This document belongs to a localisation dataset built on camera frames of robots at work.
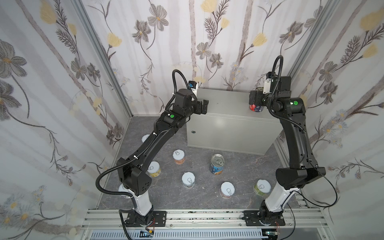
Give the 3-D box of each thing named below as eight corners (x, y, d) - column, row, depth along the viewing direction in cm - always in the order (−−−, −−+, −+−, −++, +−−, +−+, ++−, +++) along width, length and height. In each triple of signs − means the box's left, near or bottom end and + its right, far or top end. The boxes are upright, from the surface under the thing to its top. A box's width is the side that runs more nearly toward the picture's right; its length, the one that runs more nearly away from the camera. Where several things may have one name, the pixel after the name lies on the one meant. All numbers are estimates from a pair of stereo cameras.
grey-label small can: (182, 188, 86) (181, 185, 81) (182, 175, 91) (182, 171, 86) (195, 188, 86) (195, 185, 81) (195, 175, 91) (195, 171, 86)
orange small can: (173, 164, 96) (172, 160, 91) (174, 153, 101) (173, 149, 96) (184, 164, 96) (183, 160, 91) (185, 153, 101) (184, 149, 96)
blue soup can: (210, 174, 91) (212, 166, 82) (209, 162, 97) (211, 153, 88) (222, 174, 91) (225, 166, 82) (220, 162, 97) (223, 153, 88)
